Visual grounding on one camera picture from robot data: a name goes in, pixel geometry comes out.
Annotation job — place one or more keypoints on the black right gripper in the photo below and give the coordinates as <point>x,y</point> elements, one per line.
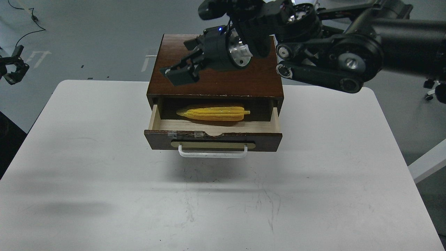
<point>223,49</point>

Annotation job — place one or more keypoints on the yellow corn cob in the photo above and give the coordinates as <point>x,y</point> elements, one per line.
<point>214,113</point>

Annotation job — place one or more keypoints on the wooden drawer with white handle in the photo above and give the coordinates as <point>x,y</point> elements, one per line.
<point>214,139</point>

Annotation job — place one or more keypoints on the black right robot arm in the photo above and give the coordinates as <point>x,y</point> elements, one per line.
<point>339,48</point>

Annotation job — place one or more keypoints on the dark wooden drawer cabinet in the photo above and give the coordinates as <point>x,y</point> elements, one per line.
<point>258,83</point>

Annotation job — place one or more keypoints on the grey office chair on wheels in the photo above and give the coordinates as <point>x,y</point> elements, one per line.
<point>430,92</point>

